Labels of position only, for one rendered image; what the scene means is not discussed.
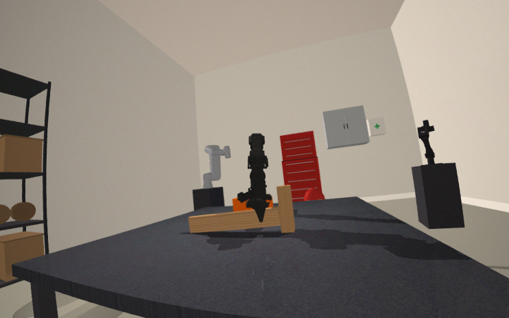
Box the light brown wooden post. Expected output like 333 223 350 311
276 185 296 233

